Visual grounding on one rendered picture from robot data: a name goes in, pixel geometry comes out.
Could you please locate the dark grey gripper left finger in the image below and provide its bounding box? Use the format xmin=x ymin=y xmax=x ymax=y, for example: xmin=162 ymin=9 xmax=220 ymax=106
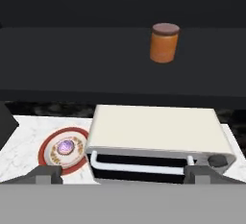
xmin=2 ymin=164 xmax=64 ymax=186

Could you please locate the white toaster oven handle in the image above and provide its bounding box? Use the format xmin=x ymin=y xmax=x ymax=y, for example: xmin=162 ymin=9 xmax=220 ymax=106
xmin=89 ymin=150 xmax=195 ymax=176

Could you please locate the dark toaster oven knob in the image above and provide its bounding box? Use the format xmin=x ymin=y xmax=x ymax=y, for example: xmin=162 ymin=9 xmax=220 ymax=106
xmin=208 ymin=154 xmax=229 ymax=168

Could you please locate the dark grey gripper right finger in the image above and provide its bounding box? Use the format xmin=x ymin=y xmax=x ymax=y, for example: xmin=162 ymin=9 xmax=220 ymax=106
xmin=183 ymin=163 xmax=245 ymax=186

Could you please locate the cream toaster oven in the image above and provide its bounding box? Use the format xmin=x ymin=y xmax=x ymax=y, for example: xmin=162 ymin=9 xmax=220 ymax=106
xmin=84 ymin=104 xmax=237 ymax=185

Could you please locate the orange jam jar brown lid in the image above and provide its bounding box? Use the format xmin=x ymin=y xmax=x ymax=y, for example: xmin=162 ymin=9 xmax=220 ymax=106
xmin=149 ymin=22 xmax=181 ymax=64

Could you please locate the red rimmed patterned plate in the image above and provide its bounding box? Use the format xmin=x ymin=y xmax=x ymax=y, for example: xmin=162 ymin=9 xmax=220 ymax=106
xmin=37 ymin=126 xmax=90 ymax=176

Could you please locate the dark open cabinet shelf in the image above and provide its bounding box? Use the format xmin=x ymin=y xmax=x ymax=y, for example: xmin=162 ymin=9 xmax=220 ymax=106
xmin=0 ymin=26 xmax=246 ymax=108

